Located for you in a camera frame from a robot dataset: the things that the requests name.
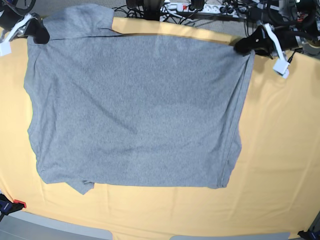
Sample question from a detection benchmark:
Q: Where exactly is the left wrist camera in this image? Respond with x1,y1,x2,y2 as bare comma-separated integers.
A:
272,58,290,79

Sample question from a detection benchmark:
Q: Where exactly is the red black clamp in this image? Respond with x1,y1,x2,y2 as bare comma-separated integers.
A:
0,193,27,216

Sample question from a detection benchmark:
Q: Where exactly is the grey t-shirt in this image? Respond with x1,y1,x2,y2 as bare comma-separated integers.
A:
24,4,255,194

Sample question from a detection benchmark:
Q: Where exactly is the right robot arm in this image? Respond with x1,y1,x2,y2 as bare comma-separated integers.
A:
0,0,50,45

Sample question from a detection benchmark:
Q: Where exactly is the black power adapter box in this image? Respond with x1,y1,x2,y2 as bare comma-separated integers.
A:
248,7,272,24

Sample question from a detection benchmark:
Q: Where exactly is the white power strip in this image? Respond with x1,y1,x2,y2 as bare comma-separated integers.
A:
160,0,249,19

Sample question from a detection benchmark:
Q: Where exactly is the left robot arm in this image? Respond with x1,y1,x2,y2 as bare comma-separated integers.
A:
234,0,320,59

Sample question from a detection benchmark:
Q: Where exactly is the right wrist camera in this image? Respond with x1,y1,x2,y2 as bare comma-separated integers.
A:
0,41,12,57

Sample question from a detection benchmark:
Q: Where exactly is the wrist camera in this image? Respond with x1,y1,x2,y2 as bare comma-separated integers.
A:
0,41,12,57
272,58,290,79

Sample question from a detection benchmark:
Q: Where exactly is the black robot base post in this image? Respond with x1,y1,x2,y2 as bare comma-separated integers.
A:
125,0,164,21

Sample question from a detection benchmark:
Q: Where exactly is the yellow table cloth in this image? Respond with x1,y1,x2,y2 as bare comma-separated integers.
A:
0,16,320,240

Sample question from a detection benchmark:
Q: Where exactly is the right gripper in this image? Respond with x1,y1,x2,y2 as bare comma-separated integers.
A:
0,12,50,45

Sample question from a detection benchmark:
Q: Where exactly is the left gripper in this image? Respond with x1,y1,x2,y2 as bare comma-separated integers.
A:
233,23,308,59

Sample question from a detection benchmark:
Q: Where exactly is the black clamp right corner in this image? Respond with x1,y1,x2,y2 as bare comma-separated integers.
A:
298,227,320,240

